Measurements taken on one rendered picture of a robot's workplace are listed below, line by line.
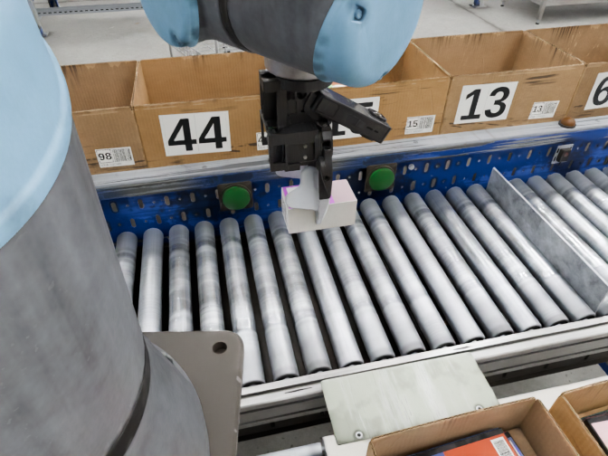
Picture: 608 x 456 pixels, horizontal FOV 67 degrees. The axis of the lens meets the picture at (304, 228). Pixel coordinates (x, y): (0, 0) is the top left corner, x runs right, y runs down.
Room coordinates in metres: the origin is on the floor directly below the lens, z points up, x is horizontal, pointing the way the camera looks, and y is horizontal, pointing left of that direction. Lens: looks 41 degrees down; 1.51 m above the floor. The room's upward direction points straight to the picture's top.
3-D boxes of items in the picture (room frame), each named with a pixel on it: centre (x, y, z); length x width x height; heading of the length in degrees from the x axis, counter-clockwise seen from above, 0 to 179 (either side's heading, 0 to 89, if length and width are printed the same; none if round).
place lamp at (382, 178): (1.01, -0.21, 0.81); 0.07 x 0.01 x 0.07; 102
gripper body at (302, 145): (0.52, 0.01, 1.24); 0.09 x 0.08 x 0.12; 103
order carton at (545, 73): (1.31, -0.53, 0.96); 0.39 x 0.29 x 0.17; 102
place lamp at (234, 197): (0.93, 0.17, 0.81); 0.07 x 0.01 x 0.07; 102
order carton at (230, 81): (1.14, 0.23, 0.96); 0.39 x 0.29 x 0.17; 102
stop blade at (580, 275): (0.85, -0.58, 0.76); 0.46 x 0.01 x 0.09; 12
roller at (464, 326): (0.79, -0.30, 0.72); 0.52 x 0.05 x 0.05; 12
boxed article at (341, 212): (0.53, -0.02, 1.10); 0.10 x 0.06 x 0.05; 103
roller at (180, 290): (0.66, 0.28, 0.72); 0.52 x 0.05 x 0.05; 12
